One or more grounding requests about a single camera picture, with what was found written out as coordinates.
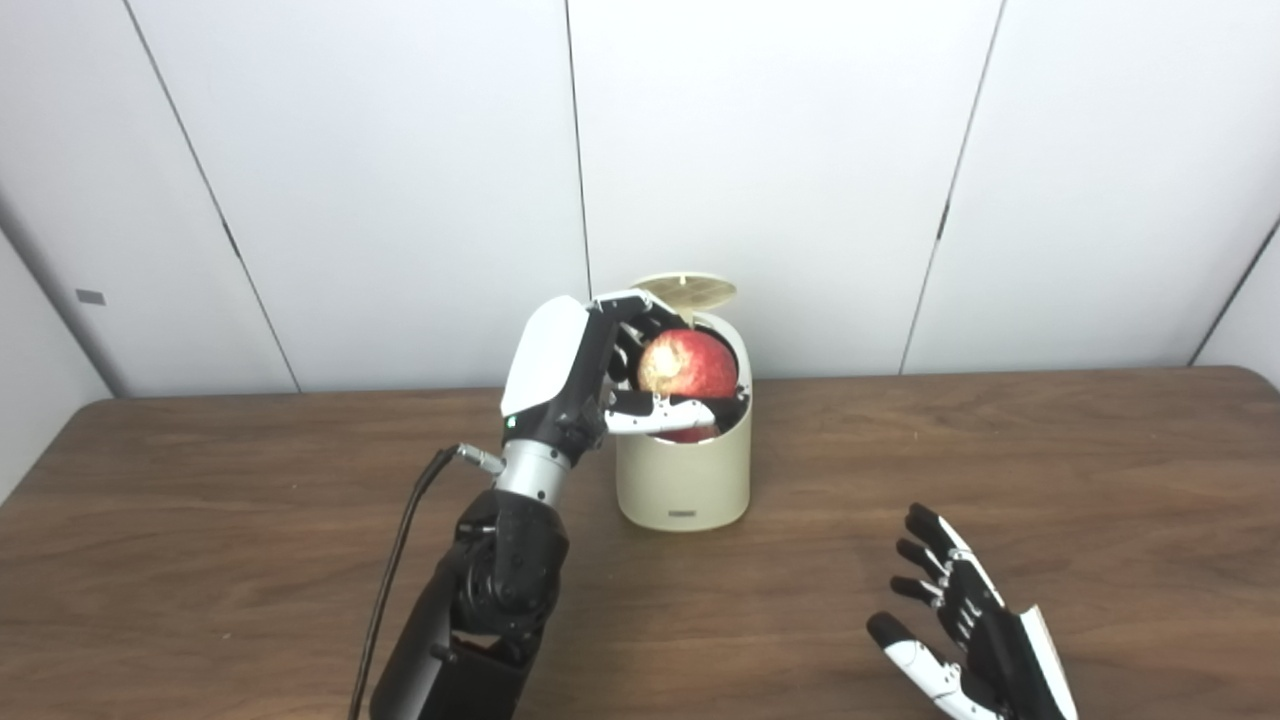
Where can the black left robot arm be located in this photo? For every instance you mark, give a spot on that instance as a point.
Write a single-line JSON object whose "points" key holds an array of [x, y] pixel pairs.
{"points": [[490, 600]]}

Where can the cream round bin lid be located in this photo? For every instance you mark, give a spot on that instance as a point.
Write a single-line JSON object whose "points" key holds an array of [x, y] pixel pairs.
{"points": [[695, 290]]}

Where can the small gray wall label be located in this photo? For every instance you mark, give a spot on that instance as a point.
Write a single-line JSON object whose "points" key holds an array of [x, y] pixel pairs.
{"points": [[90, 297]]}

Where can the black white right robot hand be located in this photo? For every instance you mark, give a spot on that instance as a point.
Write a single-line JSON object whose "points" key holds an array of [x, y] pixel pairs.
{"points": [[1000, 660]]}

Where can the red apple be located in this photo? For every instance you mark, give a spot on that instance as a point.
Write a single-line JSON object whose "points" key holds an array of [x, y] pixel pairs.
{"points": [[690, 365]]}

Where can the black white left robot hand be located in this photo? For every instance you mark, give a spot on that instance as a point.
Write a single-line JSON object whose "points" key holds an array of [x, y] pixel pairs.
{"points": [[550, 370]]}

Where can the cream-colored bin body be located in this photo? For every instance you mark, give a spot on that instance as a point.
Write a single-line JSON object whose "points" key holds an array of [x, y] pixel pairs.
{"points": [[680, 480]]}

